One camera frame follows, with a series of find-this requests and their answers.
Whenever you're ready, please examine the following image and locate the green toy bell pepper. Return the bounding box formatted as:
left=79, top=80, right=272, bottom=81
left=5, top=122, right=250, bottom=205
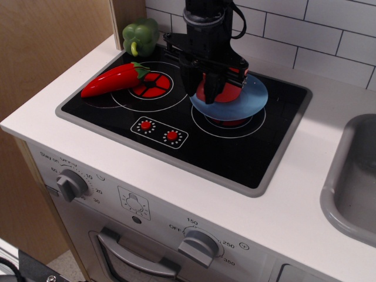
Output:
left=122, top=18, right=159, bottom=58

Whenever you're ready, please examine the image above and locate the blue plastic plate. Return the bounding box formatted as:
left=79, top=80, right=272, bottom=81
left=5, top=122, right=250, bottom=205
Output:
left=190, top=74, right=268, bottom=121

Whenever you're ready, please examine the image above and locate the black base with cable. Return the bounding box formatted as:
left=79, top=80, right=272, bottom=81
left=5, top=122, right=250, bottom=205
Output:
left=1, top=251, right=69, bottom=282

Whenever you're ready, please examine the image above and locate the red plastic cup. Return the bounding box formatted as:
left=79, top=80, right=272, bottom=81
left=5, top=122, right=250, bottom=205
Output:
left=196, top=68, right=248, bottom=103

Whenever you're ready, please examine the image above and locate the black toy stovetop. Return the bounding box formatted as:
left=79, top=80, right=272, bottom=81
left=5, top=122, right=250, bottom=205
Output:
left=56, top=46, right=312, bottom=197

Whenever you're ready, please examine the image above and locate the red toy chili pepper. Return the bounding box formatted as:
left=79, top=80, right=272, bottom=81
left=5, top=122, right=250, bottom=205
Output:
left=80, top=62, right=150, bottom=98

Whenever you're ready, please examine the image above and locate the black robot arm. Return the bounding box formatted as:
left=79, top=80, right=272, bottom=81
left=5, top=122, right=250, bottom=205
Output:
left=163, top=1, right=249, bottom=104

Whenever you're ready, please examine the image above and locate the grey timer knob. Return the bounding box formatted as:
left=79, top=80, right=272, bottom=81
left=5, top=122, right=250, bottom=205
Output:
left=56, top=169, right=88, bottom=202

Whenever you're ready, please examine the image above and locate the grey oven door handle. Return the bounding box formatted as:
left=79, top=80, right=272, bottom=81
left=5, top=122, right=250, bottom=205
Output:
left=98, top=228, right=181, bottom=280

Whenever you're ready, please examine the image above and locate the grey toy sink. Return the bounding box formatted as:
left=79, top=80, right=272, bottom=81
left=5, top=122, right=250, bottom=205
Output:
left=320, top=114, right=375, bottom=247

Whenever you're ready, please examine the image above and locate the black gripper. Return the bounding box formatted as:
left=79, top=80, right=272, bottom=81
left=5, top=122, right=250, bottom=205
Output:
left=163, top=20, right=249, bottom=104

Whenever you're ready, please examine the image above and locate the grey temperature knob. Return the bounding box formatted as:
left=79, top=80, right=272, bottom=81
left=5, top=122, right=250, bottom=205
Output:
left=177, top=229, right=220, bottom=268

